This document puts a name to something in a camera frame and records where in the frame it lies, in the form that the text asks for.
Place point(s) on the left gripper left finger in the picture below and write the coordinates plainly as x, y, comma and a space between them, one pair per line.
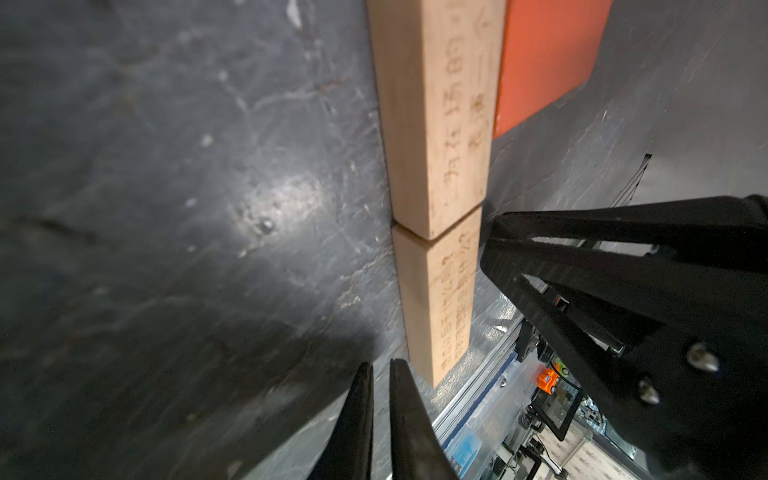
348, 453

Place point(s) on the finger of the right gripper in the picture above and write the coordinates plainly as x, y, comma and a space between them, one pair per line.
722, 231

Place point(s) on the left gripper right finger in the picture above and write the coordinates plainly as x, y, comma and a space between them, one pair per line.
415, 450

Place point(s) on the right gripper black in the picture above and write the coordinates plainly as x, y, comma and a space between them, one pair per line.
674, 354

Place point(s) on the wooden block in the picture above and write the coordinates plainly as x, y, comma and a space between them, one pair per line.
436, 65
436, 282

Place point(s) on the orange block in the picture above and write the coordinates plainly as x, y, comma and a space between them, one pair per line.
550, 47

